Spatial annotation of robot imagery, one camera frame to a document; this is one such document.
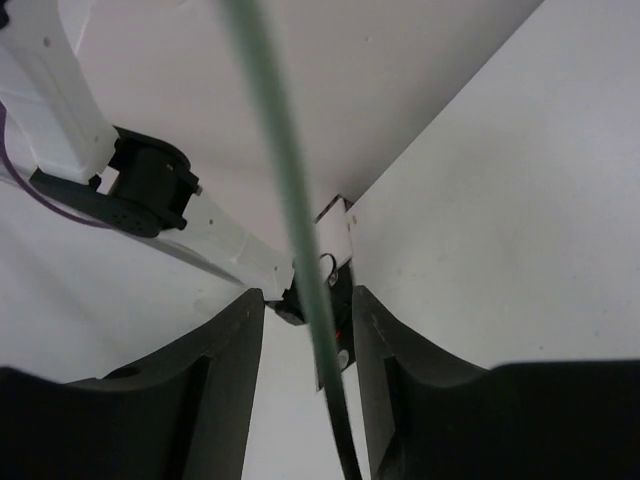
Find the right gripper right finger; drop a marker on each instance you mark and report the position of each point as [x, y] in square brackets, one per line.
[429, 414]

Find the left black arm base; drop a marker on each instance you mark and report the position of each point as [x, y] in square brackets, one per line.
[340, 286]

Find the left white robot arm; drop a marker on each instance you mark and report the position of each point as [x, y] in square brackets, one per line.
[108, 176]

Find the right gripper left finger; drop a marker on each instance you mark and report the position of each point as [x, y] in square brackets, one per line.
[181, 412]

